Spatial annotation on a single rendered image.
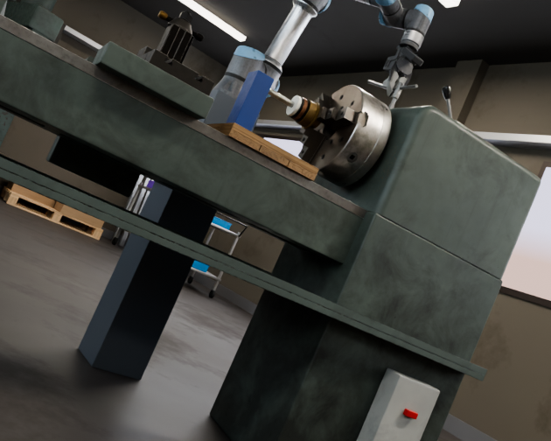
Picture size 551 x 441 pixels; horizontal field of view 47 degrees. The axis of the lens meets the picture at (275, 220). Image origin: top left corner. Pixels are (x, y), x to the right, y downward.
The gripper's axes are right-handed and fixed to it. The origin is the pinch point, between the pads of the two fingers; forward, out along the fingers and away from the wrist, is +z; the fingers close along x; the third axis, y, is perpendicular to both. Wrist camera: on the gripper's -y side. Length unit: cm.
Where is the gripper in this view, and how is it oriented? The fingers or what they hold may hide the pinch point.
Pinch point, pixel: (391, 93)
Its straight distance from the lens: 238.4
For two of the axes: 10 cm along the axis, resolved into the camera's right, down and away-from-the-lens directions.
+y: -4.2, -1.2, 9.0
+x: -8.1, -4.0, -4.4
